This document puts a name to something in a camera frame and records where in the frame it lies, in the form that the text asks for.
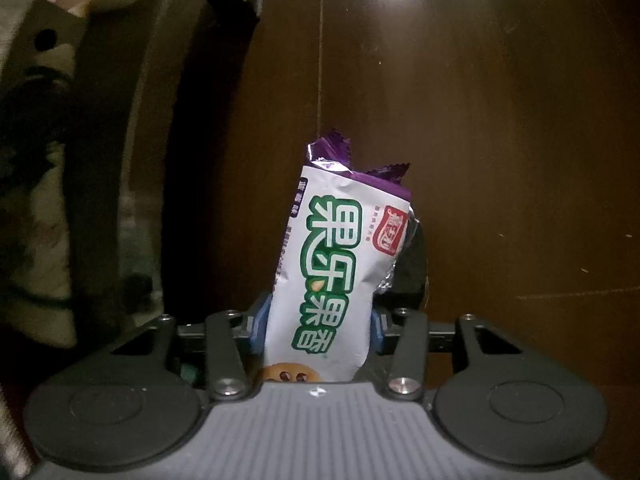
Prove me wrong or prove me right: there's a white purple snack wrapper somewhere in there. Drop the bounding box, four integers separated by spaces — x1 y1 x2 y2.
260 130 412 382

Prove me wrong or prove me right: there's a dark green trash bin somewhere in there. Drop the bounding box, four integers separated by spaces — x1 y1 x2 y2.
64 0 264 349

